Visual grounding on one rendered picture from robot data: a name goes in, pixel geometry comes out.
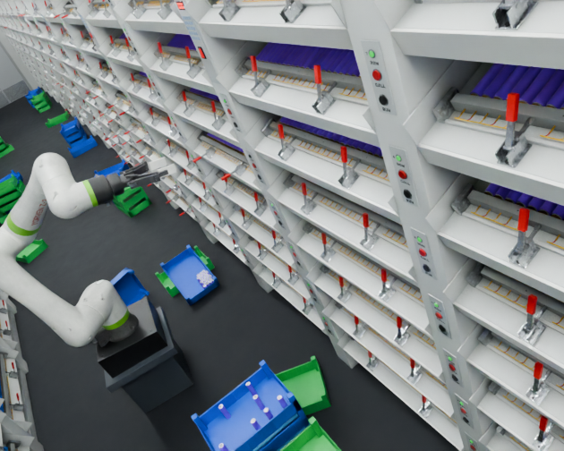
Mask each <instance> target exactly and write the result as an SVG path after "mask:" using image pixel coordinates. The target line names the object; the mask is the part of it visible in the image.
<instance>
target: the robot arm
mask: <svg viewBox="0 0 564 451"><path fill-rule="evenodd" d="M166 165H168V163H167V158H166V157H162V158H159V159H157V160H154V161H151V162H149V163H147V161H144V163H140V164H138V165H137V166H134V167H131V168H129V169H127V170H125V171H123V172H120V173H119V174H120V176H119V175H118V174H117V173H112V174H109V175H107V176H106V177H105V176H104V175H103V174H101V175H97V174H96V177H93V178H90V179H88V180H85V181H82V182H79V183H77V182H75V181H74V179H73V176H72V173H71V171H70V168H69V166H68V163H67V162H66V160H65V159H64V158H63V157H62V156H60V155H58V154H56V153H45V154H42V155H40V156H39V157H38V158H37V159H36V160H35V162H34V165H33V168H32V173H31V176H30V180H29V182H28V184H27V186H26V188H25V190H24V192H23V194H22V196H21V197H20V198H19V200H18V201H17V203H16V204H15V205H14V207H13V209H12V210H11V212H10V213H9V215H8V216H7V218H6V220H5V221H4V224H3V225H2V226H1V227H0V290H2V291H3V292H5V293H6V294H8V295H10V296H11V297H12V298H13V299H15V300H16V301H18V302H19V303H21V304H22V305H24V306H25V307H26V308H28V309H29V310H30V311H32V312H33V313H34V314H35V315H37V316H38V317H39V318H40V319H42V320H43V321H44V322H45V323H46V324H47V325H49V326H50V327H51V328H52V329H53V330H54V331H55V332H56V333H57V334H58V335H59V336H60V337H61V338H62V339H63V340H64V341H65V342H66V343H67V344H68V345H70V346H74V347H78V348H79V349H80V348H82V347H83V346H85V345H88V344H90V343H93V344H95V343H96V342H98V343H99V345H100V346H101V347H103V346H104V345H106V344H107V343H108V341H111V342H118V341H121V340H124V339H126V338H127V337H128V336H130V335H131V334H132V333H133V332H134V331H135V329H136V328H137V327H138V324H139V321H138V319H137V317H136V316H135V315H134V314H131V313H130V312H129V311H128V309H127V306H126V304H125V303H124V301H123V299H122V298H121V296H120V295H119V293H118V292H117V291H116V289H115V288H114V286H113V285H112V284H111V283H110V282H109V281H106V280H99V281H97V282H95V283H93V284H91V285H89V286H88V287H87V288H86V289H85V291H84V292H83V294H82V296H81V298H80V300H79V302H78V303H77V305H76V306H72V305H71V304H70V303H68V302H66V301H65V300H63V299H62V298H60V297H59V296H57V295H56V294H54V293H53V292H51V291H50V290H49V289H47V288H46V287H45V286H43V285H42V284H41V283H40V282H39V281H38V280H37V279H35V278H34V277H33V276H32V275H30V274H29V273H28V272H27V271H26V270H25V269H24V268H22V267H21V266H20V265H19V264H18V263H17V262H16V256H17V255H18V254H19V253H20V252H21V251H23V250H24V249H25V248H26V247H28V246H29V245H30V244H31V243H32V242H33V241H34V240H35V238H36V236H37V234H38V231H39V229H40V227H41V225H42V222H43V219H44V216H45V214H46V211H47V207H49V208H50V210H51V212H52V213H53V214H54V215H55V216H57V217H60V218H63V219H70V218H74V217H77V216H79V215H80V214H81V213H82V212H84V211H86V210H88V209H90V208H94V207H96V206H98V205H101V204H107V206H110V204H109V202H111V201H112V200H113V199H114V196H118V195H120V194H123V193H124V188H125V187H131V189H135V188H137V187H140V186H143V185H146V184H150V183H155V182H159V181H161V180H160V178H162V177H164V176H167V175H170V174H173V173H176V172H178V170H177V167H176V164H173V165H170V166H166ZM162 166H165V167H163V168H160V167H162ZM157 168H160V169H158V170H157V172H153V173H148V174H144V173H145V172H147V171H149V170H150V171H152V170H154V169H157ZM113 195H114V196H113Z"/></svg>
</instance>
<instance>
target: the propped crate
mask: <svg viewBox="0 0 564 451"><path fill-rule="evenodd" d="M186 247H187V249H186V250H185V251H183V252H182V253H180V254H179V255H177V256H176V257H174V258H173V259H171V260H170V261H169V262H167V263H166V264H164V263H163V262H162V263H161V264H160V266H161V267H162V268H163V270H164V271H165V272H166V274H167V276H168V277H169V278H170V279H171V281H172V282H173V283H174V285H175V287H176V288H177V289H178V290H179V292H180V293H181V295H182V296H183V297H184V299H185V300H186V301H187V302H188V303H189V305H190V306H191V305H193V304H194V303H195V302H197V301H198V300H199V299H200V298H202V297H203V296H205V295H206V294H208V293H209V292H210V291H212V290H213V289H215V288H216V287H217V286H219V282H218V280H217V278H216V277H215V276H214V275H213V274H212V273H211V271H210V270H209V269H208V268H207V266H206V265H205V264H204V263H203V262H202V260H201V259H200V258H199V256H198V255H197V254H196V253H195V252H194V250H193V249H192V248H191V246H190V245H187V246H186ZM202 270H205V271H209V274H210V275H211V276H212V279H213V280H214V283H212V284H211V285H209V286H208V287H206V288H205V289H204V288H202V286H201V285H200V283H199V282H198V280H197V274H200V272H202Z"/></svg>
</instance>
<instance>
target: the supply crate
mask: <svg viewBox="0 0 564 451"><path fill-rule="evenodd" d="M259 365H260V366H261V368H260V369H258V370H257V371H256V372H254V373H253V374H252V375H251V376H250V377H249V378H248V379H246V380H245V381H244V382H242V383H241V384H240V385H239V386H237V387H236V388H235V389H233V390H232V391H231V392H230V393H228V394H227V395H226V396H224V397H223V398H222V399H220V400H219V401H218V402H217V403H215V404H214V405H213V406H211V407H210V408H209V409H208V410H207V411H206V412H205V413H203V414H202V415H201V416H200V417H199V416H198V414H197V413H195V414H194V415H193V416H192V420H193V421H194V422H195V423H196V425H197V427H198V428H199V430H200V432H201V434H202V436H203V437H204V439H205V440H206V442H207V444H208V446H209V448H210V450H211V451H221V450H220V449H219V447H218V446H219V444H220V443H224V445H225V446H226V447H227V449H228V450H229V451H253V449H254V448H256V447H257V446H258V445H259V444H260V443H262V442H263V441H264V440H265V439H266V438H268V437H269V436H270V435H271V434H272V433H274V432H275V431H276V430H277V429H279V428H280V427H281V426H282V425H283V424H284V423H286V422H287V421H288V420H289V419H291V418H292V417H293V416H294V415H295V414H297V413H298V412H299V411H300V410H301V409H302V408H301V406H300V405H299V403H298V402H297V400H296V398H295V396H294V394H293V393H292V392H291V391H289V390H288V389H287V388H286V387H285V385H284V384H283V383H282V382H281V381H280V380H279V378H278V377H277V376H276V375H275V374H274V373H273V371H272V370H271V369H270V368H269V366H268V365H267V363H266V362H265V361H264V360H262V361H261V362H260V363H259ZM248 381H250V382H251V384H252V386H253V387H254V389H255V390H256V392H257V395H258V397H259V398H260V400H261V401H262V402H263V404H264V405H265V408H267V407H268V408H269V409H270V411H271V412H272V414H273V416H274V417H273V418H272V419H270V420H269V418H268V417H267V415H266V414H265V412H264V409H265V408H264V409H263V410H261V409H260V408H259V406H258V405H257V404H256V403H255V401H254V400H253V396H252V394H251V392H250V391H249V389H248V388H247V386H246V385H245V384H246V382H248ZM279 395H282V396H283V398H284V399H285V401H286V403H287V406H286V407H285V408H284V409H283V407H282V406H281V404H280V403H279V401H278V400H277V397H278V396H279ZM220 404H222V405H224V406H225V407H226V409H227V410H228V412H229V413H230V415H231V417H230V418H229V419H227V418H226V417H225V416H224V414H223V413H222V412H221V411H220V410H219V409H218V406H219V405H220ZM253 418H254V419H256V421H257V422H258V423H259V424H260V426H261V428H259V429H258V430H257V431H256V429H255V428H254V427H253V426H252V424H251V419H253Z"/></svg>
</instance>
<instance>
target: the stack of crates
mask: <svg viewBox="0 0 564 451"><path fill-rule="evenodd" d="M308 422H309V423H310V424H311V425H309V426H308V427H307V428H306V429H304V430H303V431H302V432H301V433H300V434H298V435H297V436H296V437H295V438H294V439H292V440H291V441H290V442H289V443H288V444H287V445H286V446H284V447H283V448H282V449H281V450H280V451H341V449H340V448H339V447H338V446H337V445H336V443H335V442H334V441H333V440H332V439H331V438H330V437H329V435H328V434H327V433H326V432H325V431H324V429H323V428H322V427H321V426H320V425H319V423H318V422H317V421H316V419H315V418H314V417H313V416H312V417H311V418H310V419H309V420H308Z"/></svg>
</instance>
